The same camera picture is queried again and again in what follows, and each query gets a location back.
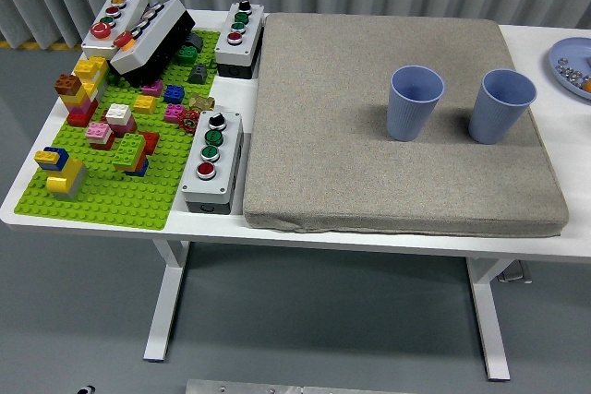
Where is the long white black button box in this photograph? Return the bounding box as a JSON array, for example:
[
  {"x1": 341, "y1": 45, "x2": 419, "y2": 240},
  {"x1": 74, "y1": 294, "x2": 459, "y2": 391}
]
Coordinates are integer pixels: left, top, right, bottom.
[{"x1": 109, "y1": 0, "x2": 197, "y2": 89}]

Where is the pink white red brick stack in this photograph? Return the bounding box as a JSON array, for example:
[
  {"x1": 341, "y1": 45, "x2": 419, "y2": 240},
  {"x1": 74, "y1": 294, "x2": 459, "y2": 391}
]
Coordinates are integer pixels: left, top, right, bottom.
[{"x1": 85, "y1": 121, "x2": 116, "y2": 151}]

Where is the yellow toy brick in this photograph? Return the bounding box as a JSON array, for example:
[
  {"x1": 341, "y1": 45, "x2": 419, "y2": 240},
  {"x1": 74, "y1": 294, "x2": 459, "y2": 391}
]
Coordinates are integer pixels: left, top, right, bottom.
[{"x1": 133, "y1": 94, "x2": 158, "y2": 114}]

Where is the grey four-button switch box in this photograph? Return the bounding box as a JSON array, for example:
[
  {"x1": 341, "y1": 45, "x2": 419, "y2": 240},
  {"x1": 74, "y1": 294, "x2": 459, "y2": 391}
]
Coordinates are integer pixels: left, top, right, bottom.
[{"x1": 179, "y1": 110, "x2": 244, "y2": 215}]

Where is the white five-button control box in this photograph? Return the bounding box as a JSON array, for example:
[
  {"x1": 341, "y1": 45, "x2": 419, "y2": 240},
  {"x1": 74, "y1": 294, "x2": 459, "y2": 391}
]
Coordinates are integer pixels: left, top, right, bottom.
[{"x1": 80, "y1": 0, "x2": 150, "y2": 62}]

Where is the blue ribbed plastic cup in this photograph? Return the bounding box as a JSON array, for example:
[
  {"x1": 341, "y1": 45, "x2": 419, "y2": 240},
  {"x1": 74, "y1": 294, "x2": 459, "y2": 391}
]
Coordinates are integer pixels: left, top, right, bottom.
[
  {"x1": 385, "y1": 65, "x2": 446, "y2": 142},
  {"x1": 467, "y1": 68, "x2": 538, "y2": 145}
]

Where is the green orange blue brick stack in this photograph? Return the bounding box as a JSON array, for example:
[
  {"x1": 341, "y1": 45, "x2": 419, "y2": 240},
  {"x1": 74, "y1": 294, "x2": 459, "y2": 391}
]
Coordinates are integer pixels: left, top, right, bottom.
[{"x1": 112, "y1": 132, "x2": 151, "y2": 178}]

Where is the blue yellow grey brick stack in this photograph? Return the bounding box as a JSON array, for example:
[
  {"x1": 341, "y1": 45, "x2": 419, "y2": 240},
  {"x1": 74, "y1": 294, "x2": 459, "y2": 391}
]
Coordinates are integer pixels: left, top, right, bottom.
[{"x1": 34, "y1": 146, "x2": 89, "y2": 202}]

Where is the dark green toy brick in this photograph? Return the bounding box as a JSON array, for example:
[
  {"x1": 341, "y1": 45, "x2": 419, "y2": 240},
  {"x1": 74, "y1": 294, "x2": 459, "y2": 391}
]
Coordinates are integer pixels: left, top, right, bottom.
[{"x1": 176, "y1": 45, "x2": 200, "y2": 66}]

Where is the grey-brown cushion mat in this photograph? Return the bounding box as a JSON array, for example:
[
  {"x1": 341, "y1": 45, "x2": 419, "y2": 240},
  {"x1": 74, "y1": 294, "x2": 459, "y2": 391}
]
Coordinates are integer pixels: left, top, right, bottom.
[{"x1": 243, "y1": 13, "x2": 570, "y2": 239}]

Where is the grey metal plate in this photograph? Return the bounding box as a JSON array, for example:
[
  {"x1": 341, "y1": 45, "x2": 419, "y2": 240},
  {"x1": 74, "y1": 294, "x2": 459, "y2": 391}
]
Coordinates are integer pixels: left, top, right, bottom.
[{"x1": 185, "y1": 378, "x2": 416, "y2": 394}]

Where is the red toy brick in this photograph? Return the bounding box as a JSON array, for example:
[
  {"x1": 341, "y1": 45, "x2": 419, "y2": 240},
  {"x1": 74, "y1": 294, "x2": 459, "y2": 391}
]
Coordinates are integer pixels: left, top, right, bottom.
[{"x1": 138, "y1": 131, "x2": 161, "y2": 156}]

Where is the blue plate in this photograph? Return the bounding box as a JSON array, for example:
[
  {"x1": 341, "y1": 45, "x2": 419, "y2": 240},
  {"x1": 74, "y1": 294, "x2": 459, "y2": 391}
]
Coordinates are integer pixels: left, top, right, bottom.
[{"x1": 548, "y1": 36, "x2": 591, "y2": 101}]

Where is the grey three-button switch box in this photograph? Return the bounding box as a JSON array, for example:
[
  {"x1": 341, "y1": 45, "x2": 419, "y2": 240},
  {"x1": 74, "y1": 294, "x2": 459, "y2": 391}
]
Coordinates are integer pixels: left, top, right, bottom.
[{"x1": 213, "y1": 0, "x2": 265, "y2": 80}]

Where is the white table leg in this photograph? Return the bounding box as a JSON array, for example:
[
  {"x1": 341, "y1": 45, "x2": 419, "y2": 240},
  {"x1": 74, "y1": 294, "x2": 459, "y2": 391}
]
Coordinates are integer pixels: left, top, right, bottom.
[
  {"x1": 142, "y1": 240, "x2": 190, "y2": 363},
  {"x1": 464, "y1": 257, "x2": 513, "y2": 382}
]

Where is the yellow white brick stack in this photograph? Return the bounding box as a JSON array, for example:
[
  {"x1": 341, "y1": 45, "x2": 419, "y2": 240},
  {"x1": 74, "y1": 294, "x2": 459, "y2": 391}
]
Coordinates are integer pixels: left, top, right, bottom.
[{"x1": 73, "y1": 55, "x2": 111, "y2": 104}]

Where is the blue toy brick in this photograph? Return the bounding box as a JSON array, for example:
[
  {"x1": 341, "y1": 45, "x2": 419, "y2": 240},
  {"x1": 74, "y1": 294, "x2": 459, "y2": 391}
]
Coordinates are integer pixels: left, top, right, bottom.
[{"x1": 163, "y1": 83, "x2": 187, "y2": 104}]

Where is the green brick baseplate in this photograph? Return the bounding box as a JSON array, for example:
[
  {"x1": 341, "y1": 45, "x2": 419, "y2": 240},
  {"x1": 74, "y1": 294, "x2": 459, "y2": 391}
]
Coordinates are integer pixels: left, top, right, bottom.
[{"x1": 13, "y1": 30, "x2": 222, "y2": 232}]

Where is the brass valve red handle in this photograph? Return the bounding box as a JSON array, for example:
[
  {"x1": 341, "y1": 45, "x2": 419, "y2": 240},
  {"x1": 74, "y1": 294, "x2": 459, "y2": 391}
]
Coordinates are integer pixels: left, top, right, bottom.
[{"x1": 178, "y1": 93, "x2": 217, "y2": 133}]

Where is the grey metal bracket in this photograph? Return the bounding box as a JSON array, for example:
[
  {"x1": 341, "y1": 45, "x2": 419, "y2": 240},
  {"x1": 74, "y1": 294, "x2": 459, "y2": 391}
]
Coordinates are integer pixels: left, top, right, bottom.
[{"x1": 497, "y1": 260, "x2": 533, "y2": 284}]

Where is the brown yellow red brick tower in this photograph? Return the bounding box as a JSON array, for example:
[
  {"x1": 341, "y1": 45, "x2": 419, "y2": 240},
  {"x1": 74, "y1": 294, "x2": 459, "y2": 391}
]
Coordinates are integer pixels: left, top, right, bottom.
[{"x1": 54, "y1": 73, "x2": 100, "y2": 128}]

